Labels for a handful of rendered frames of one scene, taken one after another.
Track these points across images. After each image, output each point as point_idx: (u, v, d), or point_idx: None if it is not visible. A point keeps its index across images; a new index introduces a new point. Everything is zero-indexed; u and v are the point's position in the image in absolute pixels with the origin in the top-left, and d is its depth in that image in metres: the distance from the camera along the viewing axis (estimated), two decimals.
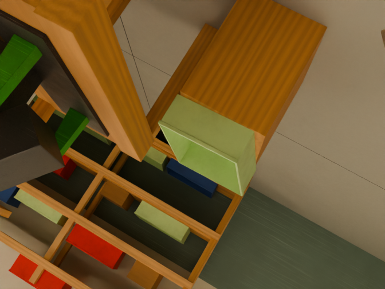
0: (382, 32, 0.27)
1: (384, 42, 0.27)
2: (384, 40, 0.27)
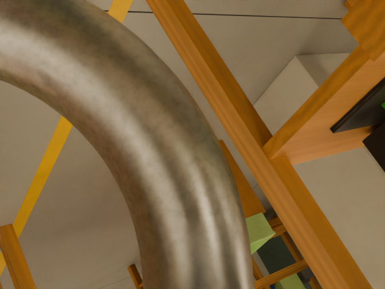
0: None
1: None
2: None
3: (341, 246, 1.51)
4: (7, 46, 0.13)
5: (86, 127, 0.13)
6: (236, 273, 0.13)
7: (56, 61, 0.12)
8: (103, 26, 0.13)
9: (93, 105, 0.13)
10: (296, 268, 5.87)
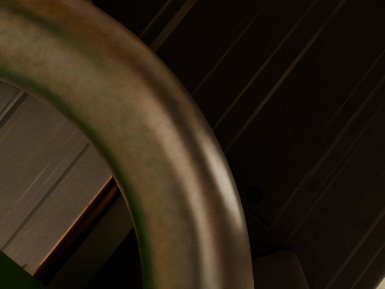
0: None
1: None
2: None
3: None
4: (7, 46, 0.12)
5: (86, 127, 0.13)
6: (236, 273, 0.13)
7: (55, 61, 0.12)
8: (103, 26, 0.13)
9: (92, 105, 0.13)
10: None
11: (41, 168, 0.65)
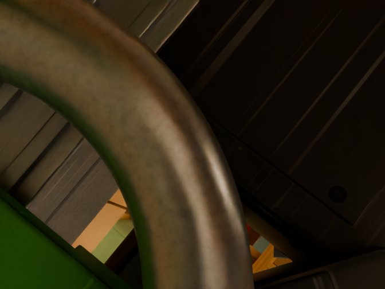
0: None
1: None
2: None
3: None
4: (6, 46, 0.12)
5: (86, 127, 0.13)
6: (236, 273, 0.13)
7: (55, 61, 0.12)
8: (103, 26, 0.13)
9: (92, 105, 0.12)
10: None
11: (69, 164, 0.65)
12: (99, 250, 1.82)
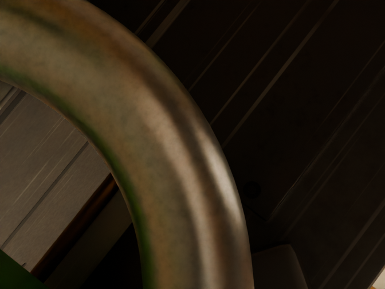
0: None
1: None
2: None
3: None
4: (7, 46, 0.12)
5: (86, 127, 0.13)
6: (236, 273, 0.13)
7: (55, 61, 0.12)
8: (103, 26, 0.13)
9: (92, 105, 0.13)
10: None
11: (39, 167, 0.64)
12: None
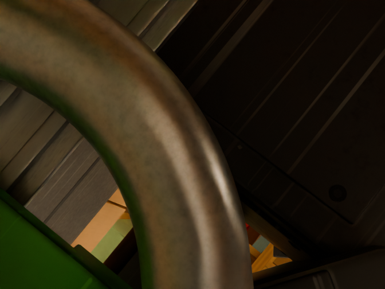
0: None
1: None
2: None
3: None
4: (4, 45, 0.12)
5: (85, 125, 0.13)
6: (235, 272, 0.13)
7: (54, 59, 0.12)
8: (102, 24, 0.13)
9: (90, 103, 0.12)
10: None
11: (69, 163, 0.65)
12: (99, 249, 1.82)
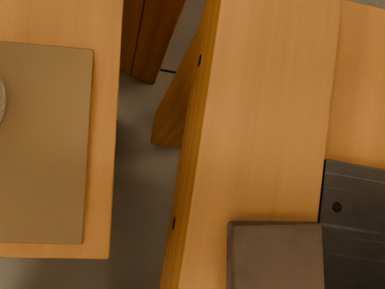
0: None
1: None
2: None
3: None
4: None
5: None
6: None
7: None
8: None
9: None
10: None
11: None
12: None
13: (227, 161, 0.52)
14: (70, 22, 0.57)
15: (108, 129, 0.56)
